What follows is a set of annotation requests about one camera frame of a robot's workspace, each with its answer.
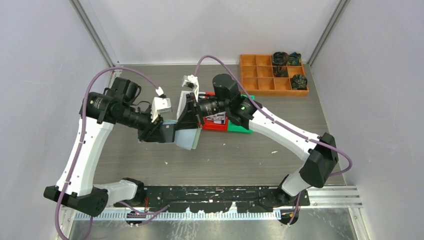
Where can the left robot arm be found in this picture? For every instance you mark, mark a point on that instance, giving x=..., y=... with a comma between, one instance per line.
x=75, y=188

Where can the wooden compartment tray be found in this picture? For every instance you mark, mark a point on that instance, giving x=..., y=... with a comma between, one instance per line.
x=256, y=76

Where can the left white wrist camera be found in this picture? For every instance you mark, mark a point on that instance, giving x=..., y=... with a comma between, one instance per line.
x=160, y=104

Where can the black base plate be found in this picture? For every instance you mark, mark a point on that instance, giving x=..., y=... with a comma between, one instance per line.
x=216, y=199

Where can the white plastic bin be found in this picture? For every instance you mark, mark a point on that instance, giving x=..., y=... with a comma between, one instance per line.
x=182, y=103

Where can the dark rolled cloth top-left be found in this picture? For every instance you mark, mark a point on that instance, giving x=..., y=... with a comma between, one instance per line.
x=280, y=58

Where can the red plastic bin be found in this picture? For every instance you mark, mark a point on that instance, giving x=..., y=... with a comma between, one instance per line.
x=210, y=126

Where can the green rolled cloth bottom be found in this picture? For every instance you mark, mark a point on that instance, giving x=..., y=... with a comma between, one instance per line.
x=299, y=82

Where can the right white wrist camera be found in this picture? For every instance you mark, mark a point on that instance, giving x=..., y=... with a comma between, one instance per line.
x=191, y=82

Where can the green rolled cloth top-right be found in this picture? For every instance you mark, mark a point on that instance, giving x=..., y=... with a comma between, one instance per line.
x=294, y=59

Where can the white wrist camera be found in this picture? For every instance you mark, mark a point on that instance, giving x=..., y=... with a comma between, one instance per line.
x=191, y=82
x=160, y=104

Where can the green plastic bin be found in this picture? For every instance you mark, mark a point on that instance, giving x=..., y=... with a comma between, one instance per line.
x=237, y=129

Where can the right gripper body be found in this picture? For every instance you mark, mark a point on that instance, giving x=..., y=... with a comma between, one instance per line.
x=191, y=97

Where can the green card holder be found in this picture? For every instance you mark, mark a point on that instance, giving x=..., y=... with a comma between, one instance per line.
x=185, y=138

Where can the silver cards stack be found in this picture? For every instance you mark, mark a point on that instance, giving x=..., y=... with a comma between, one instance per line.
x=218, y=118

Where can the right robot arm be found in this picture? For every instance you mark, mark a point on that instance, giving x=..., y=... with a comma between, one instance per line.
x=316, y=151

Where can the dark rolled cloth middle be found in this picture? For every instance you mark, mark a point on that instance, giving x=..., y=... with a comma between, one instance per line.
x=280, y=71

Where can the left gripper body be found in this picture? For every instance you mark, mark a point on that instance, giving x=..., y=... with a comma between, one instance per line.
x=144, y=133

